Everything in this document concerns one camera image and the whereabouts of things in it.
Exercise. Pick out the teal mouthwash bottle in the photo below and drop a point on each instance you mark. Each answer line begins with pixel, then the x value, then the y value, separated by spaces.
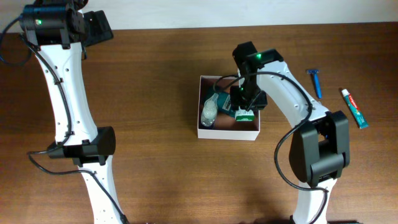
pixel 223 101

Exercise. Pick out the green toothpaste tube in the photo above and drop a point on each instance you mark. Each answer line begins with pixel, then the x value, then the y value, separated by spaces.
pixel 356 112

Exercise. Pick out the green white soap box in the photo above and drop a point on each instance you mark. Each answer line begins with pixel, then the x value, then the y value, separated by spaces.
pixel 244 115

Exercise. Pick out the white cardboard box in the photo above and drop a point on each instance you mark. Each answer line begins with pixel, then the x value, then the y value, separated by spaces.
pixel 225 126

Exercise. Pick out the blue disposable razor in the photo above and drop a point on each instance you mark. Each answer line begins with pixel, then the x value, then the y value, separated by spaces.
pixel 316 82

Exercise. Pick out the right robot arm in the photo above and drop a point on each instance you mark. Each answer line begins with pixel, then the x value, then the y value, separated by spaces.
pixel 319 150

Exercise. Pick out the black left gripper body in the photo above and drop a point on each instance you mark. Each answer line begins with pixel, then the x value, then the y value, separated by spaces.
pixel 97 26

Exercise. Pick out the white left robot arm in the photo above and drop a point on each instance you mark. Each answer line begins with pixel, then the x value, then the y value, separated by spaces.
pixel 58 33

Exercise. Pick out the clear spray bottle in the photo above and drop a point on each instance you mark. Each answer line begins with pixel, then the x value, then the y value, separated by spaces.
pixel 210 111

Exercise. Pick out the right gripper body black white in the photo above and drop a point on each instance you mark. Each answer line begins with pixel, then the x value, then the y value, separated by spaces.
pixel 247 101

